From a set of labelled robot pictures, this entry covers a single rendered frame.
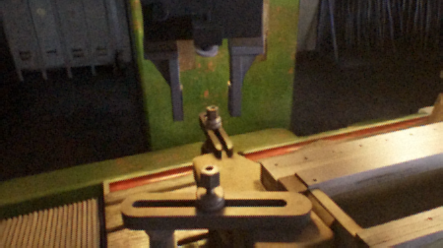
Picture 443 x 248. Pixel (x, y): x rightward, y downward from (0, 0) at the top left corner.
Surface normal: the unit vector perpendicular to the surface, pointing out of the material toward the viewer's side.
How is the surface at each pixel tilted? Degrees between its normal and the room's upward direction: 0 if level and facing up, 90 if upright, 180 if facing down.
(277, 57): 90
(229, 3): 90
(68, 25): 90
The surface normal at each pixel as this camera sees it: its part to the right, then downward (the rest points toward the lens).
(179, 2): 0.13, 0.40
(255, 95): 0.34, 0.37
